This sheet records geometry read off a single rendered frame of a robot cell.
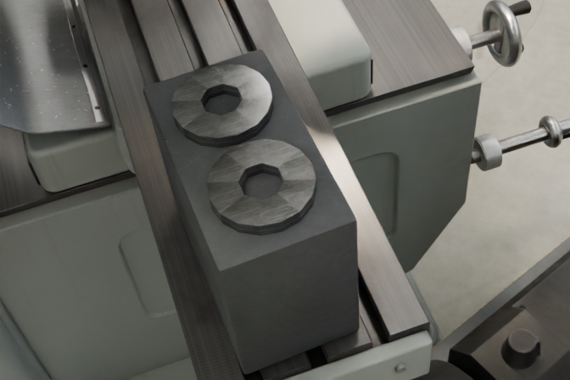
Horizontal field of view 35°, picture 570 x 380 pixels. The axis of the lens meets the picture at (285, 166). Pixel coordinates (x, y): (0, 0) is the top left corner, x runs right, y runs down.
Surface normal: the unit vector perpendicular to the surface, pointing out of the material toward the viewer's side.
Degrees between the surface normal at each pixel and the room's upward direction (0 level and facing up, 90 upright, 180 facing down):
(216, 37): 0
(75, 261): 90
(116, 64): 0
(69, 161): 90
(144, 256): 90
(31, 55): 14
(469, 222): 0
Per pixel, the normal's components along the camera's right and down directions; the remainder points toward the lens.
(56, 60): 0.20, -0.67
